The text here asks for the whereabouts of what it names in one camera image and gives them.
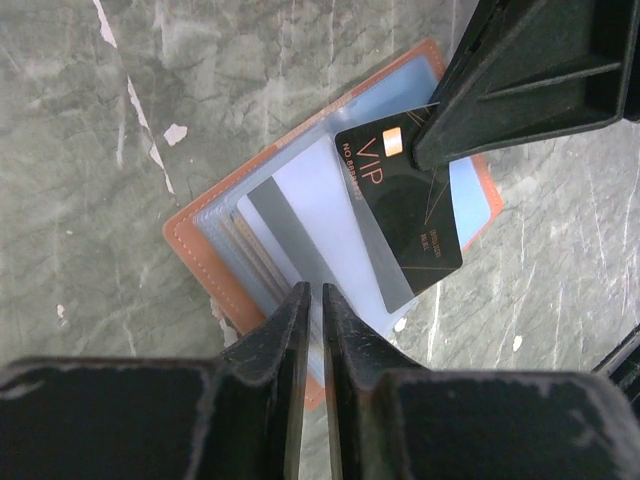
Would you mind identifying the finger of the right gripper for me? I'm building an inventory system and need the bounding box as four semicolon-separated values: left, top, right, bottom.
412;0;639;170

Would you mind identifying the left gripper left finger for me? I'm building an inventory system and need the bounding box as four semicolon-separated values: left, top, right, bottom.
1;283;311;479

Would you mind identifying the black item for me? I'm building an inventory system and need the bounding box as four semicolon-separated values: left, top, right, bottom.
333;105;463;313

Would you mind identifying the magnetic stripe card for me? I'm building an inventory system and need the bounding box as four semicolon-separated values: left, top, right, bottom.
235;137;416;326

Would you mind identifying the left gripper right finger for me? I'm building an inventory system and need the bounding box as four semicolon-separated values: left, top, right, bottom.
323;284;639;479

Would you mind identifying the brown leather card holder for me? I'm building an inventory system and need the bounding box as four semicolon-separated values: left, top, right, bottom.
164;39;503;409

